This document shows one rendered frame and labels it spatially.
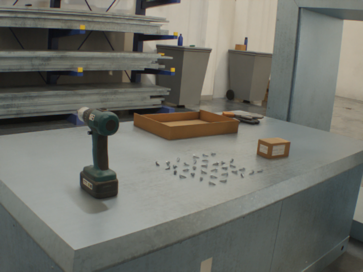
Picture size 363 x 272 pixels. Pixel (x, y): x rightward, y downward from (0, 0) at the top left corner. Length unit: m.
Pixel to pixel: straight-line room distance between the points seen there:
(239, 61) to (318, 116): 4.66
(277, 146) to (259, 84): 6.00
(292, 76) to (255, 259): 1.51
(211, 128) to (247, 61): 5.62
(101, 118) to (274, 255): 0.91
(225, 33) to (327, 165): 6.39
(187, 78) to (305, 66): 3.63
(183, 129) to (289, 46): 1.19
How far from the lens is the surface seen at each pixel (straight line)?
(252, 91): 7.46
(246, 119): 2.26
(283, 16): 2.74
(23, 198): 1.09
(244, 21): 8.25
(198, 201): 1.10
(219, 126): 1.89
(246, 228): 1.35
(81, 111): 1.13
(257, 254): 1.48
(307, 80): 2.84
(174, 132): 1.72
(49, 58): 4.78
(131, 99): 5.26
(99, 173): 1.07
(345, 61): 11.19
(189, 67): 6.18
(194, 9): 7.30
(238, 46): 7.78
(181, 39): 6.16
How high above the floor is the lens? 1.08
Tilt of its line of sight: 13 degrees down
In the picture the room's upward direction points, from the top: 5 degrees clockwise
